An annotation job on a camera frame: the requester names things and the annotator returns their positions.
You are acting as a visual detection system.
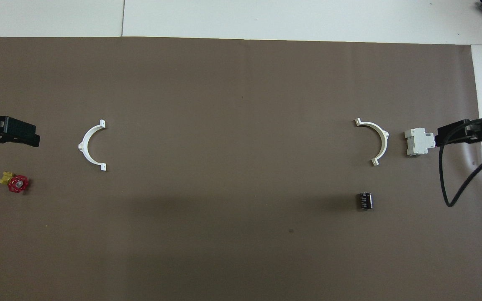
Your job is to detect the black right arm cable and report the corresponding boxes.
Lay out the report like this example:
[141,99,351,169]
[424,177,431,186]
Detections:
[439,121,482,208]

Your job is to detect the white circuit breaker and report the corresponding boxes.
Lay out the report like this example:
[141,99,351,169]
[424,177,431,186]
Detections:
[405,128,436,156]

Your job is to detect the black cylindrical capacitor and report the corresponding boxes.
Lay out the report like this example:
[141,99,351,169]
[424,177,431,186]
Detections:
[357,191,373,210]

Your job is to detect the brown paper table mat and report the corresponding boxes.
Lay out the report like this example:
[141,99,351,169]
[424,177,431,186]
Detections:
[0,37,482,301]

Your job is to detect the red handle brass valve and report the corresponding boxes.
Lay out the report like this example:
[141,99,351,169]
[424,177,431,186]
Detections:
[0,171,29,193]

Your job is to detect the white half pipe clamp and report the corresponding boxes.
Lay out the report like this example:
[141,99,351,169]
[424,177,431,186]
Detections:
[78,120,108,172]
[354,118,390,167]

